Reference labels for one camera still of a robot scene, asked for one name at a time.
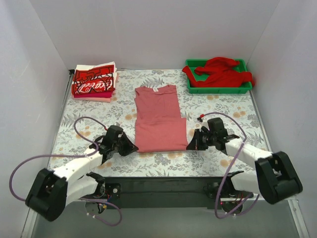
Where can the folded white shirt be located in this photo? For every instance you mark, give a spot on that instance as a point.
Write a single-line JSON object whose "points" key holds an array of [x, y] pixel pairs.
{"points": [[92, 72]]}

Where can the red t shirt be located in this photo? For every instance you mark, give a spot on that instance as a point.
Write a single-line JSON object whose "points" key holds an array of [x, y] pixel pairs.
{"points": [[218, 72]]}

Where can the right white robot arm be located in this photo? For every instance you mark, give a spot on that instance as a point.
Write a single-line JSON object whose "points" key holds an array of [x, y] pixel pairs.
{"points": [[275, 178]]}

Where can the folded red printed shirt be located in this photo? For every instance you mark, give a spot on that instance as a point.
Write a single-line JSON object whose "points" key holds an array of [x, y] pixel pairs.
{"points": [[92, 86]]}

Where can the folded magenta shirt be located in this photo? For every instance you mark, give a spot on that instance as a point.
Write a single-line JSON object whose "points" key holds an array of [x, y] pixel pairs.
{"points": [[106, 94]]}

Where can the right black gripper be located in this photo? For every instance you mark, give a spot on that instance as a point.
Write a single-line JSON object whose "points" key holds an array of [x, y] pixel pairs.
{"points": [[201, 139]]}

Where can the green plastic bin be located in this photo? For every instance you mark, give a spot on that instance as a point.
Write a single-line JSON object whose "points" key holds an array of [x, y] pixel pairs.
{"points": [[193, 63]]}

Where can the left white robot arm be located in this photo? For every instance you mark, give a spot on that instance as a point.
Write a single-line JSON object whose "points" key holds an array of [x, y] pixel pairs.
{"points": [[53, 190]]}

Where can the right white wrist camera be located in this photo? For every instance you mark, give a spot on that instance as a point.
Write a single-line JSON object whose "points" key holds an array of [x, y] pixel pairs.
{"points": [[201, 119]]}

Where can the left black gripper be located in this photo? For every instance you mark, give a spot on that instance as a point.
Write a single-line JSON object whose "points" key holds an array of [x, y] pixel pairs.
{"points": [[123, 146]]}

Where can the pink t shirt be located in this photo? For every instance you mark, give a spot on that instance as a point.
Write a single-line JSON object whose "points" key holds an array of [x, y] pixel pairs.
{"points": [[159, 126]]}

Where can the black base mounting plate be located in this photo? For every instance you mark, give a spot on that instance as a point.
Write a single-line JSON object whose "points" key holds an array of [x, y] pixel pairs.
{"points": [[160, 192]]}

